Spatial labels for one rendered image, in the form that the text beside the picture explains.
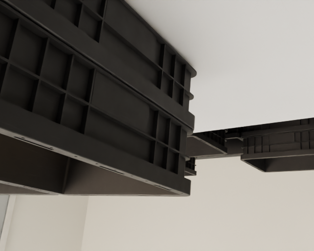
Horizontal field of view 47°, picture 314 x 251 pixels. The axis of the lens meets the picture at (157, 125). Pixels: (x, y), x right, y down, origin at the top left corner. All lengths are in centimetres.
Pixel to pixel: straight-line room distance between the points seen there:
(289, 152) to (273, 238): 185
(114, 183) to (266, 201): 288
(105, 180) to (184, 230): 319
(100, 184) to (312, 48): 43
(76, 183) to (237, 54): 39
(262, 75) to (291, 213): 276
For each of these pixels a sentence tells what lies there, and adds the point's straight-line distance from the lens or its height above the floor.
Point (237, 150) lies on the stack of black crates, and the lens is 207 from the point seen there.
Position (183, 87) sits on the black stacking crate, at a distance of 59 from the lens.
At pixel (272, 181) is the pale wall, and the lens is 349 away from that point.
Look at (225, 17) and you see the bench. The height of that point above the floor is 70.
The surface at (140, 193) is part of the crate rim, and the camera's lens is 63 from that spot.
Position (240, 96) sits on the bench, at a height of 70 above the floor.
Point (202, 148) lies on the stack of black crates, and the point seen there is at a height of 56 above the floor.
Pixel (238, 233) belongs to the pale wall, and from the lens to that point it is 355.
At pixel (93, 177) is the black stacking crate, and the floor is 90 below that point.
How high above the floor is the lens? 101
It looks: 18 degrees down
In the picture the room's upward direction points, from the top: 175 degrees counter-clockwise
